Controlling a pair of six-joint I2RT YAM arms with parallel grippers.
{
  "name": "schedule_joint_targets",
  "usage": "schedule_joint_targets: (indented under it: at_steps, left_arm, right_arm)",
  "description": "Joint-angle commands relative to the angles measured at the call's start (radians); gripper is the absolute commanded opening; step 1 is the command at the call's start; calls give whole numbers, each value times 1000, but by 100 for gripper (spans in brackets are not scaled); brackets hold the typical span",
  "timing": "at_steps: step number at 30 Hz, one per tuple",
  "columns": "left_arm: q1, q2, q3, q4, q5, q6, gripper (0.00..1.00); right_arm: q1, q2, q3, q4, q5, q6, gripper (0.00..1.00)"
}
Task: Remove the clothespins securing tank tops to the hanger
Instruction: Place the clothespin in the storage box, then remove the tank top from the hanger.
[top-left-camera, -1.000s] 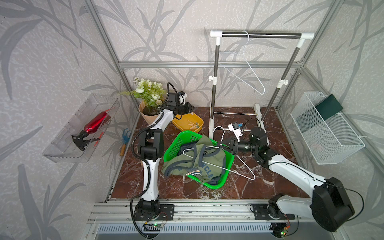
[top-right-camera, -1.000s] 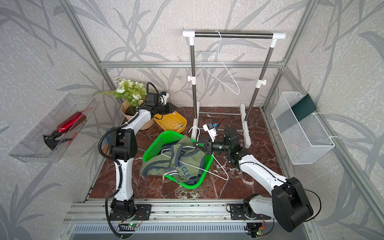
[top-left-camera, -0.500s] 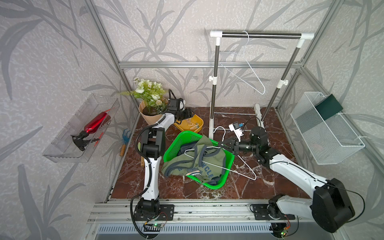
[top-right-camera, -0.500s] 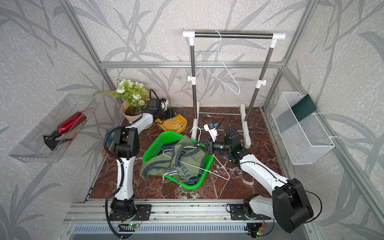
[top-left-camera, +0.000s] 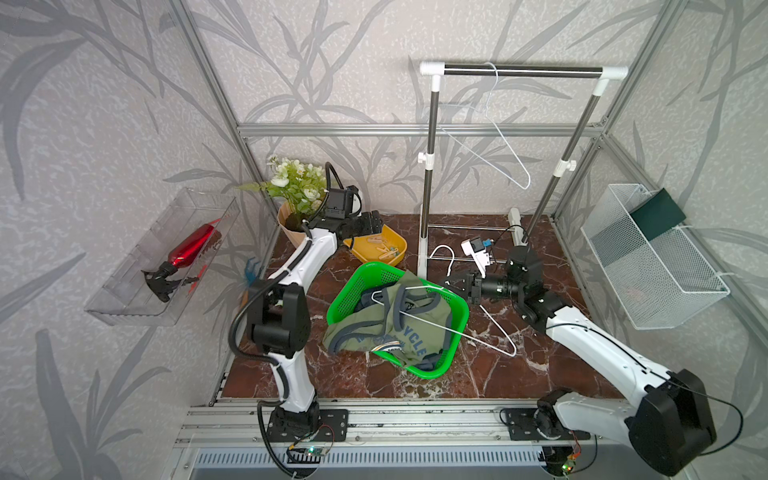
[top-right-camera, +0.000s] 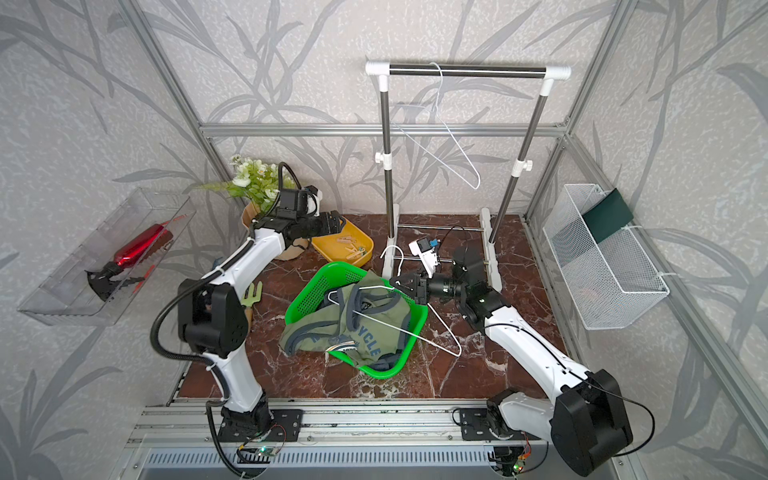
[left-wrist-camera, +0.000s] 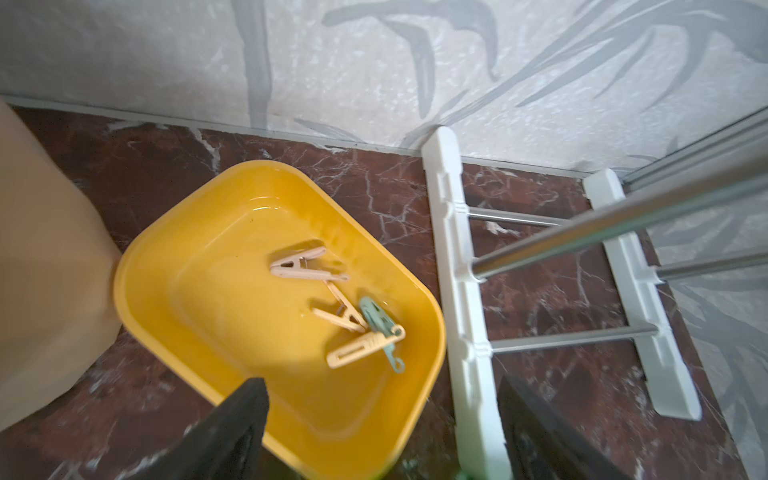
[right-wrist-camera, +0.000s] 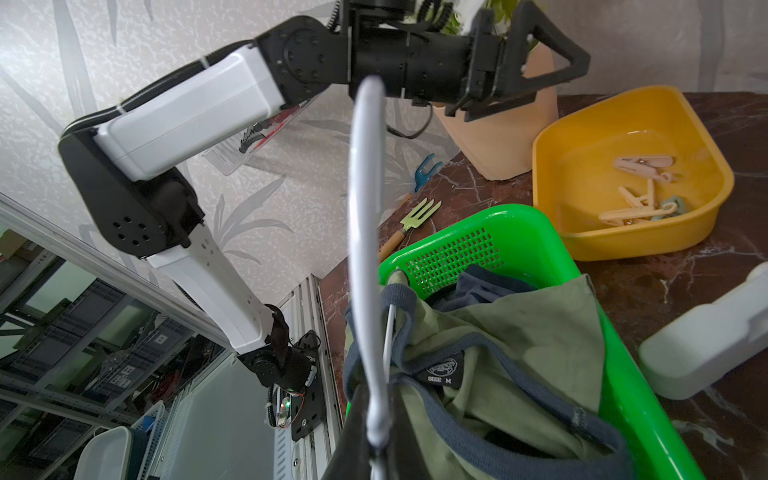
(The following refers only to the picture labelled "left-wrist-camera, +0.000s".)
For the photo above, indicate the yellow plastic tray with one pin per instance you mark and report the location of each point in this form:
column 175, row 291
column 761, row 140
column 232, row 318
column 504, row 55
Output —
column 195, row 288

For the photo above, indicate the mint green clothespin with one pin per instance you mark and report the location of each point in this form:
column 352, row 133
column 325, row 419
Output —
column 379, row 321

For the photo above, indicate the metal clothes rack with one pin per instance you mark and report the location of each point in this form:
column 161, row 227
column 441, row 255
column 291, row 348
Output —
column 473, row 244

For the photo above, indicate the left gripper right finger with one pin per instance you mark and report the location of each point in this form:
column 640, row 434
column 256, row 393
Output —
column 541, row 444

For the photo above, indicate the beige clothespin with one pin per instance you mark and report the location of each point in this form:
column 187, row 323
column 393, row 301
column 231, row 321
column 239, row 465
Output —
column 295, row 266

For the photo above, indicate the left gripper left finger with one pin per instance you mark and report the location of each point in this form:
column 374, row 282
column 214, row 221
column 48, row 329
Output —
column 224, row 445

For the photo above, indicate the wooden clothespin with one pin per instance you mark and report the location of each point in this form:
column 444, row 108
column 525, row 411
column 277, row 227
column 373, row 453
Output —
column 368, row 344
column 346, row 315

